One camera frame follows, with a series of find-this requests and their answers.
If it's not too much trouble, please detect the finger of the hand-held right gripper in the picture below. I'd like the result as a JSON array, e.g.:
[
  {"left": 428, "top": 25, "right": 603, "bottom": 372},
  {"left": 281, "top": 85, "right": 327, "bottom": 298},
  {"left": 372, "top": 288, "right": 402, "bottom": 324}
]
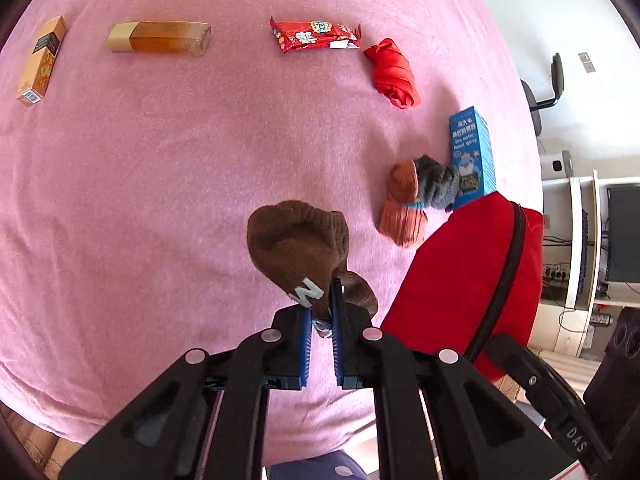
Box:
[{"left": 487, "top": 334, "right": 583, "bottom": 418}]

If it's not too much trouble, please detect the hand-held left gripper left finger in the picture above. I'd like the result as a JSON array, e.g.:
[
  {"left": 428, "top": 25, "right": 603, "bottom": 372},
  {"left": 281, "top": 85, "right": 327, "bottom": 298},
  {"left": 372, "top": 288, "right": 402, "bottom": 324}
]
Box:
[{"left": 59, "top": 305, "right": 321, "bottom": 480}]

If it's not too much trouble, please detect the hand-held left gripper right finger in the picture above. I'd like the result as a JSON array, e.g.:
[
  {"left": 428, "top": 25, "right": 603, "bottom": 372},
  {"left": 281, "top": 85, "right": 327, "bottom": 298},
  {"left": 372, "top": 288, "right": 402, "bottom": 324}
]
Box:
[{"left": 330, "top": 277, "right": 588, "bottom": 480}]

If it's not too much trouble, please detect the brown sock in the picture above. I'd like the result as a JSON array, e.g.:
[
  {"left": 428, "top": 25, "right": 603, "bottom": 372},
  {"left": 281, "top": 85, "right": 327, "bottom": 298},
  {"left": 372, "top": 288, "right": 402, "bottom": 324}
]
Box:
[{"left": 246, "top": 200, "right": 379, "bottom": 333}]

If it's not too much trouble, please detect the red zipper bag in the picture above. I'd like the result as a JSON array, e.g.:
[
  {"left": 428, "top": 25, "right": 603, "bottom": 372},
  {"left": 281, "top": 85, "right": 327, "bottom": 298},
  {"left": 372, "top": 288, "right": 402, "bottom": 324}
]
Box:
[{"left": 380, "top": 191, "right": 544, "bottom": 385}]

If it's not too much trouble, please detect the amber bottle with cream cap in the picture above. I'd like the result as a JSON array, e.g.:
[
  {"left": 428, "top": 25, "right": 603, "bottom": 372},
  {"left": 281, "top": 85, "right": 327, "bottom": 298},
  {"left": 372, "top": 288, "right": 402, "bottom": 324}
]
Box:
[{"left": 106, "top": 21, "right": 212, "bottom": 56}]

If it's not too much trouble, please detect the white computer desk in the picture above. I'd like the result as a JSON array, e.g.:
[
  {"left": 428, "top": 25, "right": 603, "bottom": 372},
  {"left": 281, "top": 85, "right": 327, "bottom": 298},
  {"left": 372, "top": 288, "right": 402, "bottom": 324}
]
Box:
[{"left": 541, "top": 170, "right": 640, "bottom": 361}]

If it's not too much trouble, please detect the orange and grey sock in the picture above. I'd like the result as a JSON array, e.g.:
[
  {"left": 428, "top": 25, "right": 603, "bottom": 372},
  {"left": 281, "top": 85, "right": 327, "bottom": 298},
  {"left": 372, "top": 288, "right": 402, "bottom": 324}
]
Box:
[{"left": 377, "top": 155, "right": 461, "bottom": 249}]

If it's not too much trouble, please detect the black computer monitor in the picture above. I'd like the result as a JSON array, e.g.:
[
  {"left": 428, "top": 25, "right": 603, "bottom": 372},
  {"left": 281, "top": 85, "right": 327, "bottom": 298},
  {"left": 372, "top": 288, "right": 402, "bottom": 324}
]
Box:
[{"left": 605, "top": 184, "right": 640, "bottom": 283}]

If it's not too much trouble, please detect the grey white desk device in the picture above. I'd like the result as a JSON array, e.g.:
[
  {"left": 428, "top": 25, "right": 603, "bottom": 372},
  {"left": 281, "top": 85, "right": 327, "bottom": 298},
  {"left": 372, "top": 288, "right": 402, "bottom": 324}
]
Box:
[{"left": 542, "top": 150, "right": 576, "bottom": 178}]

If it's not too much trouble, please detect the pink bed sheet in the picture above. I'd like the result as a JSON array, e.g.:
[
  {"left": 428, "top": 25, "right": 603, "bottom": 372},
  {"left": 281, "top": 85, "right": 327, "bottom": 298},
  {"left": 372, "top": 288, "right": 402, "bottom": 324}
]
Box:
[{"left": 0, "top": 0, "right": 546, "bottom": 466}]

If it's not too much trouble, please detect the blue cardboard box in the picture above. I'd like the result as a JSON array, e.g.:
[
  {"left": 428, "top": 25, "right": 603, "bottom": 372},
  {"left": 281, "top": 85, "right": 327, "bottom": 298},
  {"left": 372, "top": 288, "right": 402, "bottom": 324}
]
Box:
[{"left": 448, "top": 106, "right": 497, "bottom": 211}]

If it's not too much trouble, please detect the red crumpled cloth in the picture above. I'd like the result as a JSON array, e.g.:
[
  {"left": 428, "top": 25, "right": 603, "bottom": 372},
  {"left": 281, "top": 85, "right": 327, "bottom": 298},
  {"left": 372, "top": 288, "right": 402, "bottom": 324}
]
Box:
[{"left": 363, "top": 38, "right": 422, "bottom": 109}]

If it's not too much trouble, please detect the black office chair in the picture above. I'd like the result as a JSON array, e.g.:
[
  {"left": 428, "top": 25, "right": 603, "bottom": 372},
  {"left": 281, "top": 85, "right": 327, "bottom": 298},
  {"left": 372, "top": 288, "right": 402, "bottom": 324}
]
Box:
[{"left": 520, "top": 53, "right": 566, "bottom": 136}]

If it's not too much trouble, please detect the red snack packet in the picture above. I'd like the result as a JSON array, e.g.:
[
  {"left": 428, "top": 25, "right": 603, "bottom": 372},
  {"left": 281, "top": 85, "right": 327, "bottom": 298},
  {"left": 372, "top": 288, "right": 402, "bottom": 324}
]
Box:
[{"left": 270, "top": 16, "right": 362, "bottom": 54}]

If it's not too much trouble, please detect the orange cosmetic box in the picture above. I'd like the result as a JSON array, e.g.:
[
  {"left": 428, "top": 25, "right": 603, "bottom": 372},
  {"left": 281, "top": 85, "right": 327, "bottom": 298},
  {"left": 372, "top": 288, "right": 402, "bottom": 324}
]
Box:
[{"left": 15, "top": 15, "right": 67, "bottom": 108}]

